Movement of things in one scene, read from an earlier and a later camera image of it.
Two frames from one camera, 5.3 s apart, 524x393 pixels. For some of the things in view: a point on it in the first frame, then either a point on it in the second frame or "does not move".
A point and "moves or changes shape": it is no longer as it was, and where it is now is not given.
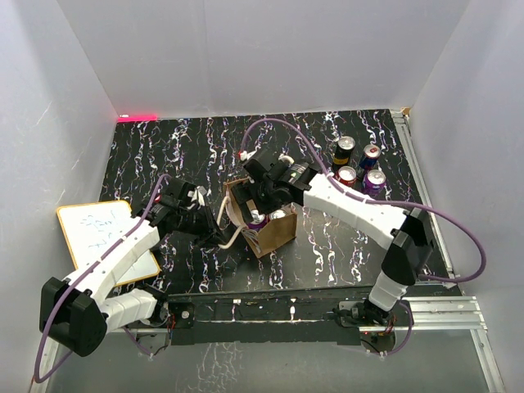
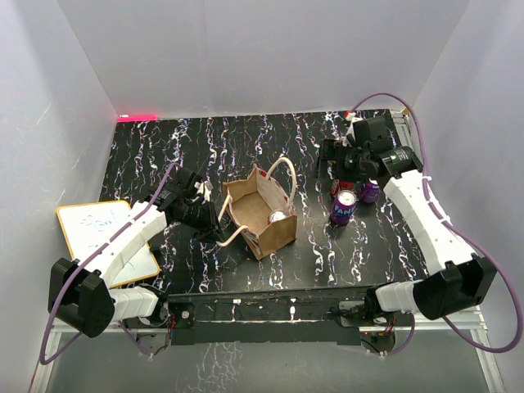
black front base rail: [300, 318] does not move
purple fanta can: [259, 220] moves or changes shape
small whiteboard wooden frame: [89, 226] does not move
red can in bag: [277, 214] does not move
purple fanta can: [373, 182] does not move
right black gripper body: [261, 194] → [351, 165]
